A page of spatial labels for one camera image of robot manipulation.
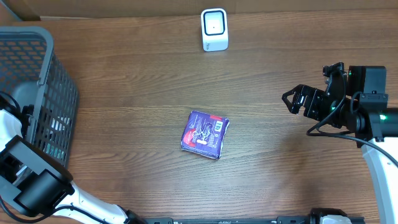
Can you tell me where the purple snack package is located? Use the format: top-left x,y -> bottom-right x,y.
180,111 -> 229,160

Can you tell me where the teal snack pouch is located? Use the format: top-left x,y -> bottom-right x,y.
43,117 -> 70,162

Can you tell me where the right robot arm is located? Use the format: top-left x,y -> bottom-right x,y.
282,62 -> 397,223

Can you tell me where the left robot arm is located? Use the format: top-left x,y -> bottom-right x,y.
1,92 -> 145,223

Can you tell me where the white barcode scanner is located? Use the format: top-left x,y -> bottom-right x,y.
200,8 -> 229,52

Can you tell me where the grey plastic mesh basket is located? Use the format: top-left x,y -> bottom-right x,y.
1,26 -> 79,167

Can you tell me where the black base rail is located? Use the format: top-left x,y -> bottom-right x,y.
145,214 -> 366,224

